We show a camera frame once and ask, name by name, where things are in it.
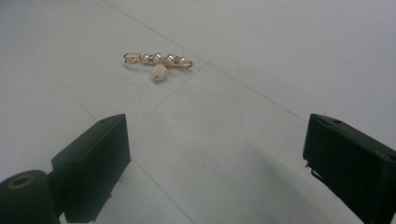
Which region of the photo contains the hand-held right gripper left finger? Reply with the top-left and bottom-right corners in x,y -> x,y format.
50,113 -> 133,224

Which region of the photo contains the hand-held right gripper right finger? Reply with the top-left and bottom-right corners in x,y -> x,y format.
302,113 -> 396,224

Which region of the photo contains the gold pearl brooch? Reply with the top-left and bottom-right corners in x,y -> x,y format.
122,51 -> 194,84

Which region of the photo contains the white table cover sheet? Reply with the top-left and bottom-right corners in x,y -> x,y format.
0,0 -> 396,224

